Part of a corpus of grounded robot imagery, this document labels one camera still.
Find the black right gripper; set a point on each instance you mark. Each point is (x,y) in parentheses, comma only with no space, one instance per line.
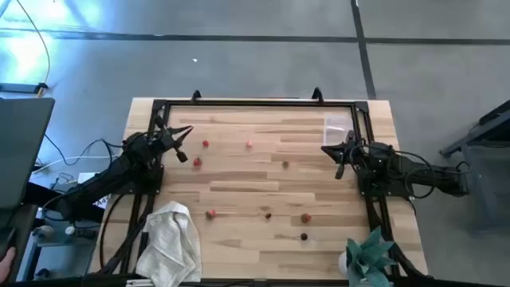
(358,155)

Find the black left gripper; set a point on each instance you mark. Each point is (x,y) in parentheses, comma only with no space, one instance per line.
(164,140)

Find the clear plastic tupperware container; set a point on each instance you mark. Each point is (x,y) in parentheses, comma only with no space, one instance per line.
(336,127)

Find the red strawberry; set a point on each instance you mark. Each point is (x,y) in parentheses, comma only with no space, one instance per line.
(305,218)
(197,162)

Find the small strawberry with green cap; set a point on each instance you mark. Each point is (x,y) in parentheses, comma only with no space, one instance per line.
(285,163)

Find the large strawberry with green leaves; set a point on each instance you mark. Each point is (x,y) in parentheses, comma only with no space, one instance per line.
(210,214)

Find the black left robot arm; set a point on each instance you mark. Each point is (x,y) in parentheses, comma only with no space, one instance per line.
(115,171)

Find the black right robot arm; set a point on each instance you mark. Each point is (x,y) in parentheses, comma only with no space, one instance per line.
(430,179)

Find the white printed paper box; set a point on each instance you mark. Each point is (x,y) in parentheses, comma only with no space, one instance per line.
(101,202)

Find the white checked cloth towel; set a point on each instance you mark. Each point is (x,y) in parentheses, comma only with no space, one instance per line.
(171,243)

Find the green artificial plant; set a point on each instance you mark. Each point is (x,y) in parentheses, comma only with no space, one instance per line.
(368,257)

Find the white plant pot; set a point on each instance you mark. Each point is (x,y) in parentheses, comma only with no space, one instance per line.
(342,263)

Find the dark bottle with white cap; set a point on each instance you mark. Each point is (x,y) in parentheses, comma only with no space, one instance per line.
(79,232)

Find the dark grey metal bench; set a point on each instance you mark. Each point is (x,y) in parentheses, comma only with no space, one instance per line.
(494,123)

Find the dark grey flat panel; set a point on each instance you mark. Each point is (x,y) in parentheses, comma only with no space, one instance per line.
(22,147)

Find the small bottle with pale cap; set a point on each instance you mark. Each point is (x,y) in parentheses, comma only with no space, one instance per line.
(43,233)

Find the blue grey shelf cart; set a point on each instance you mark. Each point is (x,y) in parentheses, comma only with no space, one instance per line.
(60,255)

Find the black floor box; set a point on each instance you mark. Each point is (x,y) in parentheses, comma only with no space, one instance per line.
(20,88)

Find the person's hand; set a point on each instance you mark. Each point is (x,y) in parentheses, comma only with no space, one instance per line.
(6,263)

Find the black frame clamp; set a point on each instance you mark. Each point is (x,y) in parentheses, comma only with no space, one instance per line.
(317,95)
(195,95)

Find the black aluminium table frame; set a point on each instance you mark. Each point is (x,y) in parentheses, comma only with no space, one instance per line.
(259,103)

